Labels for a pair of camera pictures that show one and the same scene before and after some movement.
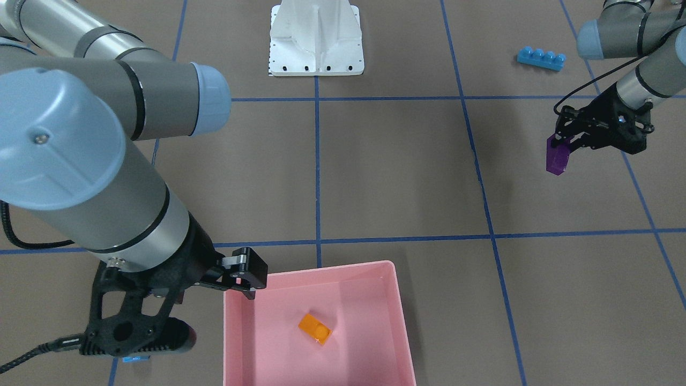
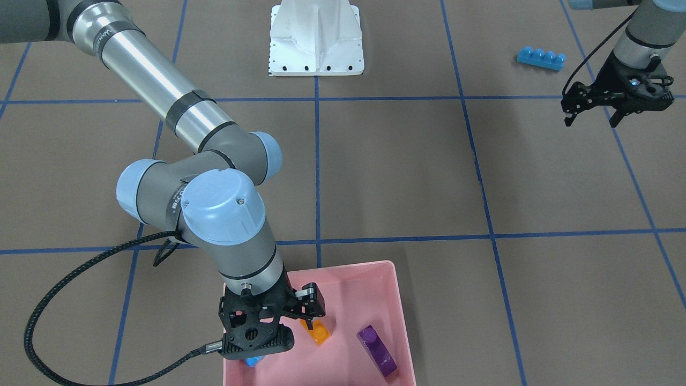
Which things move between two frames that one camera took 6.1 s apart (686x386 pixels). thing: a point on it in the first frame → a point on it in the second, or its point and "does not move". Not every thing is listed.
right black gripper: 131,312 → 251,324
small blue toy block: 132,358 → 252,361
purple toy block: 557,157 → 377,350
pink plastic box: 338,325 does not move
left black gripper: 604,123 → 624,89
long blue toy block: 547,59 does not move
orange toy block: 315,328 does not move
